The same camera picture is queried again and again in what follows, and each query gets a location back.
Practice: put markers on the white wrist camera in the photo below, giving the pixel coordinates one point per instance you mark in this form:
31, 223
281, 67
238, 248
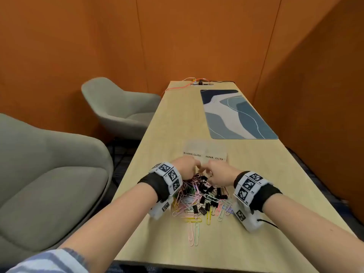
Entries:
248, 221
161, 209

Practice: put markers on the pile of black binder clips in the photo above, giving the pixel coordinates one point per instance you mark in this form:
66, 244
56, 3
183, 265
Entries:
202, 210

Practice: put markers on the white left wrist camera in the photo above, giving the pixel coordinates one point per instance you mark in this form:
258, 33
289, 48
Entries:
161, 209

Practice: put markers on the person's right hand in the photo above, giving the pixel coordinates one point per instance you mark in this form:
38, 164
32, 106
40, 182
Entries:
221, 173

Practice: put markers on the striped shirt sleeve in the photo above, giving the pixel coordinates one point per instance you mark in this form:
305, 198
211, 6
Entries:
48, 261

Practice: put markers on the small grey armchair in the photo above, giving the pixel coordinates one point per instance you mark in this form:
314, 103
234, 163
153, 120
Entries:
119, 110

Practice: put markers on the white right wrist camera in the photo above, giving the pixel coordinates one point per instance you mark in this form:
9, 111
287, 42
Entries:
248, 221

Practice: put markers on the person's left hand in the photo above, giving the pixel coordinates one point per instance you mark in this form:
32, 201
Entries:
186, 167

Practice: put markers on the pile of colourful paper clips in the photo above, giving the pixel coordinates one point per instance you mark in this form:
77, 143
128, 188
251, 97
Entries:
186, 199

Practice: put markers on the person's right forearm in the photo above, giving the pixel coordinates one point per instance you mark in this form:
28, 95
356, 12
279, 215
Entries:
307, 224

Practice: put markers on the black left wristband marker tiles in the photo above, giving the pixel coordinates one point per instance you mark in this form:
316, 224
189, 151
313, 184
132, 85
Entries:
152, 184

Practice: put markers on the black right wristband marker tiles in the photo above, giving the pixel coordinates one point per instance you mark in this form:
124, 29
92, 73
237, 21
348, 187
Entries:
263, 196

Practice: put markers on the large grey armchair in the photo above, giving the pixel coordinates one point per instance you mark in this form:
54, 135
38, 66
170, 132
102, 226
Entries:
51, 181

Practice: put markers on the person's left forearm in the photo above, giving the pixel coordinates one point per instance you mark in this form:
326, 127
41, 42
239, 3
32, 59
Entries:
113, 221

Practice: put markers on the clear two-compartment labelled box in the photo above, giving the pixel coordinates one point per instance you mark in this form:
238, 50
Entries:
216, 149
193, 147

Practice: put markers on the silver table power socket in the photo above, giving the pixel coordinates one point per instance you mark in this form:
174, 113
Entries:
202, 83

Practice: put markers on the black wristband marker tiles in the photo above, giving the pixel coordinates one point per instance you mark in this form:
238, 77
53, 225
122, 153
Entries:
263, 196
152, 184

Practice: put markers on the blue patterned desk mat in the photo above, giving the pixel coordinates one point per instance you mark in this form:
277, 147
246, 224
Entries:
241, 116

